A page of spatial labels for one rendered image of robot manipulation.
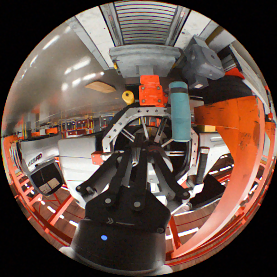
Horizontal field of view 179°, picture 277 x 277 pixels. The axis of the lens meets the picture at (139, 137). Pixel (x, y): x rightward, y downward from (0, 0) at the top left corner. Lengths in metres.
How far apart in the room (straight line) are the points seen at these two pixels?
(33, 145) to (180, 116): 2.62
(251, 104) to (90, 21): 0.86
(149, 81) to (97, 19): 0.52
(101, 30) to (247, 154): 0.99
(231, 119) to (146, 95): 0.49
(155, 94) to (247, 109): 0.49
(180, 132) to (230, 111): 0.35
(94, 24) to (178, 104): 0.65
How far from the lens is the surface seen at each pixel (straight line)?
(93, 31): 0.70
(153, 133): 0.77
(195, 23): 0.70
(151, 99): 0.51
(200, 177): 0.41
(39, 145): 2.61
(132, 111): 0.50
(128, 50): 0.73
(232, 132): 0.62
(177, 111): 0.41
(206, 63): 0.50
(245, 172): 0.56
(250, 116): 0.52
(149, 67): 0.77
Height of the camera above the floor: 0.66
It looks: 9 degrees up
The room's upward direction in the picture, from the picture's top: 177 degrees clockwise
